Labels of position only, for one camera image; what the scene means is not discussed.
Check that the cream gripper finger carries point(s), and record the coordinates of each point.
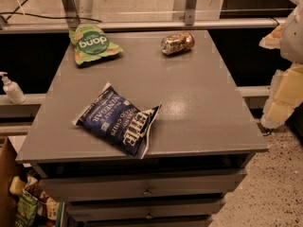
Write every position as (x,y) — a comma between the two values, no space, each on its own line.
(286,94)
(272,40)

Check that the orange soda can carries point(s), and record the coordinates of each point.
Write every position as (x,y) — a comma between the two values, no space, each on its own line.
(177,42)

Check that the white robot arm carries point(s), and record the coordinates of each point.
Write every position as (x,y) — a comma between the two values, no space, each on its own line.
(291,41)

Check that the blue kettle chips bag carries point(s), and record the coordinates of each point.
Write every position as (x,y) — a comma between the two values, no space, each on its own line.
(114,118)

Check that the white pump bottle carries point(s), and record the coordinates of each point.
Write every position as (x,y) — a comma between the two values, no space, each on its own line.
(12,89)

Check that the green snack bag in box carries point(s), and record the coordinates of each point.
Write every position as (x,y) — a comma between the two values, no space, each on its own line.
(26,210)

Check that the brown cardboard box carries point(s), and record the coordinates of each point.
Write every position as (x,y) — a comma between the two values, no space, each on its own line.
(8,169)

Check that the metal frame rail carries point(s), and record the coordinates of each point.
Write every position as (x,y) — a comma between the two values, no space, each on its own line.
(150,26)

